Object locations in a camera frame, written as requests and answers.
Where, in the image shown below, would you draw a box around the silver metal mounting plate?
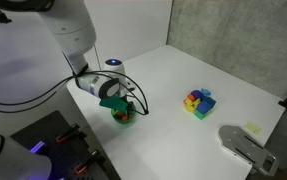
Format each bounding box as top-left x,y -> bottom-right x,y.
218,125 -> 279,176

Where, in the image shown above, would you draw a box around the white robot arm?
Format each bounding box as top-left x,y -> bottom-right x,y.
0,0 -> 128,180

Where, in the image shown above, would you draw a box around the red black clamp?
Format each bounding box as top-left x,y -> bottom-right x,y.
56,124 -> 80,143
75,150 -> 100,174

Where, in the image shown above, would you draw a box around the red black clamp lower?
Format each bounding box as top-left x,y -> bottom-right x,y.
75,150 -> 100,174

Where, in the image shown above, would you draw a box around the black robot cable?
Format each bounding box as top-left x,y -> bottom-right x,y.
0,69 -> 150,116

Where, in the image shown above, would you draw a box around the green plastic bowl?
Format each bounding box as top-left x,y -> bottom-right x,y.
111,109 -> 136,124

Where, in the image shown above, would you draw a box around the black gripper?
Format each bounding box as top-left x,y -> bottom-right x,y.
122,96 -> 136,115

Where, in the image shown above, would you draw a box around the light blue toy piece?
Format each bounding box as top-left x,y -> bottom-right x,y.
201,88 -> 211,97

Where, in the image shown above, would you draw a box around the purple round block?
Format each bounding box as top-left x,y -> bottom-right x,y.
191,90 -> 204,99

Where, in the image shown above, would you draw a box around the blue cube block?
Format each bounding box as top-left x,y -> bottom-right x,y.
197,97 -> 216,114

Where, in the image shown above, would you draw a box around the red black clamp upper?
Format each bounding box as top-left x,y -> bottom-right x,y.
56,124 -> 80,143

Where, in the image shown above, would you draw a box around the yellow toy block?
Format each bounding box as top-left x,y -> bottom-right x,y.
184,99 -> 200,113

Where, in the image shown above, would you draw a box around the colourful blocks in bowl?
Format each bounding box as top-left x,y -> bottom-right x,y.
113,111 -> 133,121

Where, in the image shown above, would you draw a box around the orange toy block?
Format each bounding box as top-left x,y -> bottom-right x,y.
187,94 -> 195,101

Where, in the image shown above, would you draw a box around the black perforated base board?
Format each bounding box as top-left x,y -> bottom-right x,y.
11,111 -> 121,180

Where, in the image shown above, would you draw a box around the green flat block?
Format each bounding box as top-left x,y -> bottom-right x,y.
194,108 -> 214,120

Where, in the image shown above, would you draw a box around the yellow sticky note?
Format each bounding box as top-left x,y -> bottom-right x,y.
245,122 -> 261,135

